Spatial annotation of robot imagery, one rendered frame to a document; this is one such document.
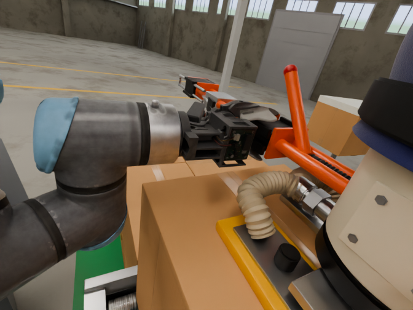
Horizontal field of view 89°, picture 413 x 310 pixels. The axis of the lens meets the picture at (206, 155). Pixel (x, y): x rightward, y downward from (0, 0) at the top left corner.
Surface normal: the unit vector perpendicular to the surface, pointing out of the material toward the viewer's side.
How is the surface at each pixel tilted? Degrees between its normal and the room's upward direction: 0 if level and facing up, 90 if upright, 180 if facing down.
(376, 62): 90
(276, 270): 0
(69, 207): 29
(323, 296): 0
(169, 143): 78
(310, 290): 0
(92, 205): 90
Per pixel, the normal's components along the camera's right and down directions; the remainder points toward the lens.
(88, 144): 0.44, 0.30
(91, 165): 0.45, 0.50
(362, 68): -0.68, 0.23
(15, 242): 0.71, -0.37
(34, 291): 0.18, -0.87
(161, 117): 0.39, -0.43
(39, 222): 0.58, -0.55
